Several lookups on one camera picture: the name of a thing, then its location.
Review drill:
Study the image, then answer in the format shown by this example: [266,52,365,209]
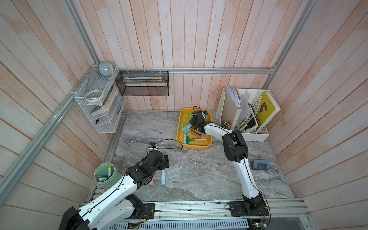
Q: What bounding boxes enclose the light blue fork teal handle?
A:
[161,153,170,186]

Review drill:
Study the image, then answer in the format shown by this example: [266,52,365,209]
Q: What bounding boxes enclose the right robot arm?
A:
[187,110,265,213]

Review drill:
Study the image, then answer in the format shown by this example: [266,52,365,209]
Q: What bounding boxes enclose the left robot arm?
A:
[59,149,170,230]

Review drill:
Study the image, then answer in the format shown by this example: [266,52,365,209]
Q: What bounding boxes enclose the yellow plastic storage box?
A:
[176,108,213,150]

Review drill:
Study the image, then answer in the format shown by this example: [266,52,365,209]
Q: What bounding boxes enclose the bundle of pens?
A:
[221,121,232,129]

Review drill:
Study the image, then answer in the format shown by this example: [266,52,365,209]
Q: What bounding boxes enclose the white plastic file organizer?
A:
[216,86,280,141]

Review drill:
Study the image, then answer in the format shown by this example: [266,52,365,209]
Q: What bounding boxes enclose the green plastic cup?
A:
[94,163,123,190]

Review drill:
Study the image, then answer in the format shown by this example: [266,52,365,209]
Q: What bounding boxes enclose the white papers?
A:
[225,86,241,109]

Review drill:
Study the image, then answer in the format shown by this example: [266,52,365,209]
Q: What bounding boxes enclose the grey folder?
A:
[235,93,253,133]

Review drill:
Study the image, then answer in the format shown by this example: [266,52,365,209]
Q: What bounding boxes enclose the yellow book with mushroom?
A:
[256,91,280,133]

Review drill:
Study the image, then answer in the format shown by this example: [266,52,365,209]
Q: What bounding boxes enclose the blue grey small device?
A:
[250,160,271,171]

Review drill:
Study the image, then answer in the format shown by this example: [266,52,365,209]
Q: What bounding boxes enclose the roll of tape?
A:
[83,89,103,103]

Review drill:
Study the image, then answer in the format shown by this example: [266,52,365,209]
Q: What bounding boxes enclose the grey round clock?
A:
[98,61,114,77]

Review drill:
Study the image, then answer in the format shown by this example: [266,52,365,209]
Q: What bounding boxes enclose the light green rake wooden handle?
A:
[186,113,193,120]

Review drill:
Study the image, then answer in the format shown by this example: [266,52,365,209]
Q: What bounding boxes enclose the light green rake wood handle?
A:
[181,126,191,134]

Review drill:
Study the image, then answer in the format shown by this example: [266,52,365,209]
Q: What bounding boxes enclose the dark green rake wooden handle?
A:
[184,136,207,144]

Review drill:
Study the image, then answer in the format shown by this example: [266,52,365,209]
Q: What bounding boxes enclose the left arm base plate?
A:
[120,203,155,220]

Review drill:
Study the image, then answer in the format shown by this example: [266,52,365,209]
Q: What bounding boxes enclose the black mesh wall basket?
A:
[116,71,170,96]

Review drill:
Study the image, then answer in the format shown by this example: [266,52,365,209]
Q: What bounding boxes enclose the white wire mesh shelf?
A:
[75,65,127,133]

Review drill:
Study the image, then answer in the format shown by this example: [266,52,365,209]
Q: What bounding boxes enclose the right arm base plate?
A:
[227,201,270,217]

